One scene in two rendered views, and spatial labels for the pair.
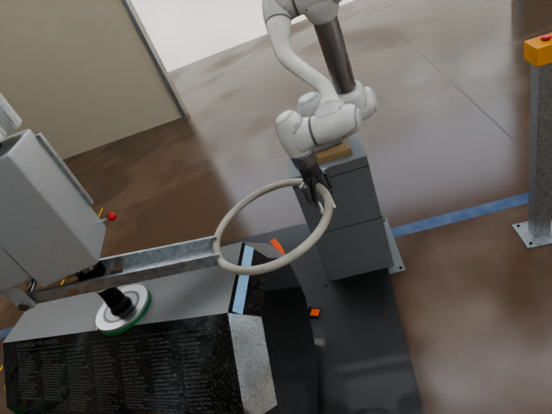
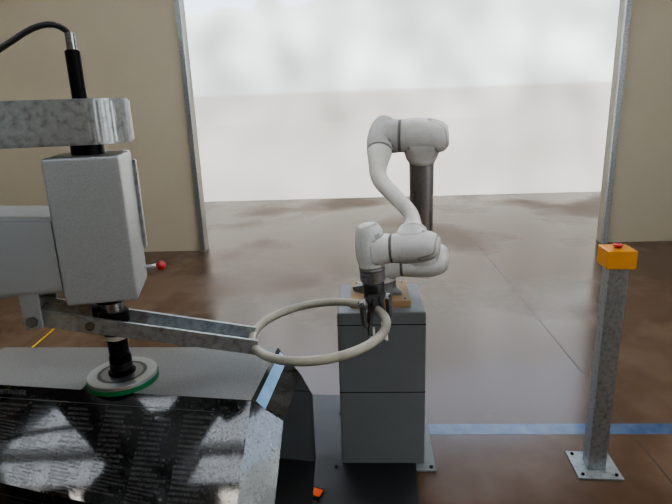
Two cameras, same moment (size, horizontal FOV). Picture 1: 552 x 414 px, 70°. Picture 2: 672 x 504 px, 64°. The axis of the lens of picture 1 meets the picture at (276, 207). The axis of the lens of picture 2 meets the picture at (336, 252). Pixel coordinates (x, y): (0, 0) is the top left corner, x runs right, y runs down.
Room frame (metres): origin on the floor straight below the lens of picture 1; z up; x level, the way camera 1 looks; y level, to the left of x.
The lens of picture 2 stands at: (-0.46, 0.29, 1.70)
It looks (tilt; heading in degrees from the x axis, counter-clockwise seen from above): 15 degrees down; 349
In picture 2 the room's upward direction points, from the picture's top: 2 degrees counter-clockwise
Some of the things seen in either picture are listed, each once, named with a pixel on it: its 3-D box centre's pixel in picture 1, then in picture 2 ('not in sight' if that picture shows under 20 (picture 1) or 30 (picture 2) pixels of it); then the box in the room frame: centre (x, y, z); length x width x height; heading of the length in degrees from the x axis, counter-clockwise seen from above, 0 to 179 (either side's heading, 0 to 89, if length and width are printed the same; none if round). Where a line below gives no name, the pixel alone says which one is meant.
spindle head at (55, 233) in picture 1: (16, 223); (71, 231); (1.20, 0.77, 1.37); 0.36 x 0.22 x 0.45; 91
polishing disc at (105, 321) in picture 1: (121, 307); (122, 373); (1.20, 0.69, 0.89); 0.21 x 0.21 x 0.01
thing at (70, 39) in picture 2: not in sight; (74, 66); (1.20, 0.69, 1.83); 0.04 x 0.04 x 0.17
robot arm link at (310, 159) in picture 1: (304, 158); (372, 274); (1.28, -0.17, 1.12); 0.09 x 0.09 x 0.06
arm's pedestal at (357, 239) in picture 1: (342, 205); (380, 371); (1.88, -0.36, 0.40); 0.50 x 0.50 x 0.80; 76
